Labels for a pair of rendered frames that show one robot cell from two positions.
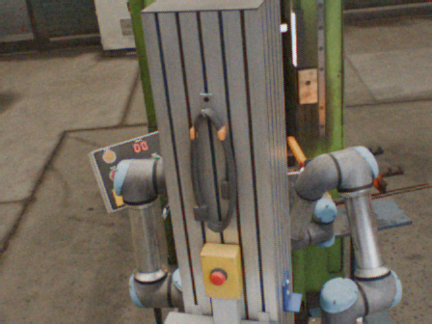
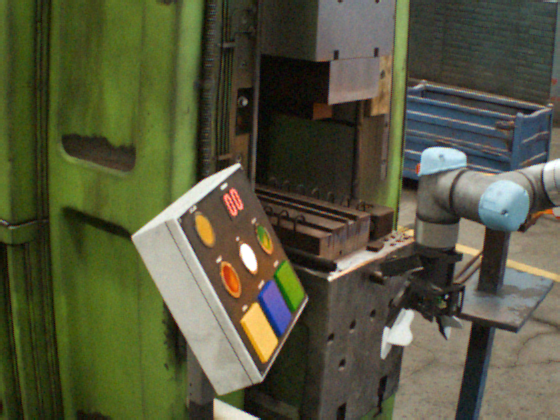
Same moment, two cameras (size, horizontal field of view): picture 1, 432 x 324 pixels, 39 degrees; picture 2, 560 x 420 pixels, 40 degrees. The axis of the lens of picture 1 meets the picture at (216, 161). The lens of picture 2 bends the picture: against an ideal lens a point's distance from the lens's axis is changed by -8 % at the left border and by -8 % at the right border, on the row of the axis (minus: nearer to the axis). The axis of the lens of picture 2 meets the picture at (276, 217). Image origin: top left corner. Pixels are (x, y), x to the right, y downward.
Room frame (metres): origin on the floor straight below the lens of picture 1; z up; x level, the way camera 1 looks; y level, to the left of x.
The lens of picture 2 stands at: (1.56, 1.30, 1.56)
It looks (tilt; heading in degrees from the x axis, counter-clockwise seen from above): 18 degrees down; 310
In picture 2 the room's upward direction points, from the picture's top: 3 degrees clockwise
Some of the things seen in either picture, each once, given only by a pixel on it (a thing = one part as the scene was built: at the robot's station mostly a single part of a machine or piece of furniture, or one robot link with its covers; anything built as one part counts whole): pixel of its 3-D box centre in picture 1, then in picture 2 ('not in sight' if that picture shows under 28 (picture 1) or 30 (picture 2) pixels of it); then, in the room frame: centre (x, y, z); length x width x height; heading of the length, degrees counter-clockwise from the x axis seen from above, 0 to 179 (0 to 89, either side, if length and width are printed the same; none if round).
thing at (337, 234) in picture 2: not in sight; (272, 216); (2.78, -0.16, 0.96); 0.42 x 0.20 x 0.09; 2
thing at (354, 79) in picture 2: not in sight; (279, 67); (2.78, -0.16, 1.32); 0.42 x 0.20 x 0.10; 2
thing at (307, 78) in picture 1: (308, 86); (379, 82); (2.72, -0.48, 1.27); 0.09 x 0.02 x 0.17; 92
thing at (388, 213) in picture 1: (358, 213); (489, 292); (2.40, -0.65, 0.73); 0.40 x 0.30 x 0.02; 98
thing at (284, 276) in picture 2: not in sight; (286, 286); (2.40, 0.25, 1.01); 0.07 x 0.05 x 0.07; 117
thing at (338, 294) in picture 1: (340, 303); not in sight; (1.50, -0.35, 0.98); 0.13 x 0.12 x 0.14; 106
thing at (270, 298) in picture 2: not in sight; (273, 308); (2.36, 0.34, 1.01); 0.07 x 0.05 x 0.07; 117
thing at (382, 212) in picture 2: (284, 156); (365, 218); (2.64, -0.34, 0.95); 0.12 x 0.08 x 0.06; 2
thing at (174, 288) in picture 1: (189, 289); not in sight; (1.64, 0.14, 0.98); 0.13 x 0.12 x 0.14; 80
